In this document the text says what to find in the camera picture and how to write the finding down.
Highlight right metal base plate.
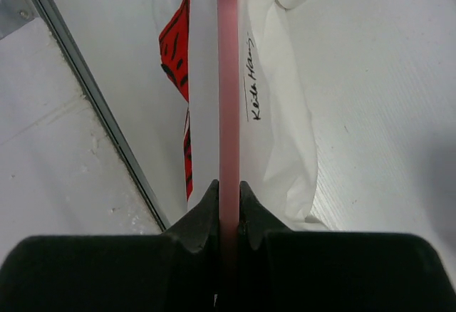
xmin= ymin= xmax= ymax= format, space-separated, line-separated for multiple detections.
xmin=0 ymin=0 xmax=38 ymax=39

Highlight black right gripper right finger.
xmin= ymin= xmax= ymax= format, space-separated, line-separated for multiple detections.
xmin=238 ymin=182 xmax=455 ymax=311

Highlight white t shirt red print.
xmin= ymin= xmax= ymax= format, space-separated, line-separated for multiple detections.
xmin=152 ymin=0 xmax=319 ymax=230

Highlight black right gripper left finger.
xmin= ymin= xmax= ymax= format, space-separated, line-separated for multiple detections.
xmin=1 ymin=181 xmax=220 ymax=311

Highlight pink plastic hanger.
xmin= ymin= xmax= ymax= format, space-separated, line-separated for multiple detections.
xmin=213 ymin=0 xmax=245 ymax=312

